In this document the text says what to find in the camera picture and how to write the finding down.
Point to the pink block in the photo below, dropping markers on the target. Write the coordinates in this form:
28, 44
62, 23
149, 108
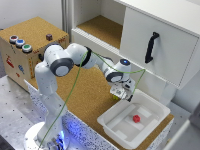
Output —
136, 118

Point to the red button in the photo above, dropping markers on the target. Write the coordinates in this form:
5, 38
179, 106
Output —
13, 38

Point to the yellow block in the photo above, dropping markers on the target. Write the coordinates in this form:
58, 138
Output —
115, 97

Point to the white sliding door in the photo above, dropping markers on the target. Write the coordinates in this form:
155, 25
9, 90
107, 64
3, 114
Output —
173, 46

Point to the wooden drawer box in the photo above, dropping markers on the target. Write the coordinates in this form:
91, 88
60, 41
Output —
33, 28

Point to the white cabinet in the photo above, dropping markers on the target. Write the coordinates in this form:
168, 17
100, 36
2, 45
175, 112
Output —
100, 13

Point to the white plastic box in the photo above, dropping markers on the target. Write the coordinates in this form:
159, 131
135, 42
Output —
123, 128

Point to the green button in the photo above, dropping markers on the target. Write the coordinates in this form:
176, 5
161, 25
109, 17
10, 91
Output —
26, 47

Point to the purple block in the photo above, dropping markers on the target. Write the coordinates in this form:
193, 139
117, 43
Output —
49, 37

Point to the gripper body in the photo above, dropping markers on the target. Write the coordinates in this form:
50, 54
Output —
122, 89

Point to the blue button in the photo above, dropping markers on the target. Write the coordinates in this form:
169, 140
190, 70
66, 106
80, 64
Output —
20, 42

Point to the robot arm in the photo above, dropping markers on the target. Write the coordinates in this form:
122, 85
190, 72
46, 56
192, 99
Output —
50, 86

